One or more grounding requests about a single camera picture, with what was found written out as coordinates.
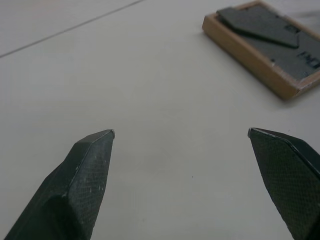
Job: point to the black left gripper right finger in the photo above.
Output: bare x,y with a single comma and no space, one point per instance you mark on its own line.
287,180

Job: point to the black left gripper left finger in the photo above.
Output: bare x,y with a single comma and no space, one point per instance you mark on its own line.
75,190

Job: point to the wooden tray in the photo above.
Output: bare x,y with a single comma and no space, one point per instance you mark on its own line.
265,50

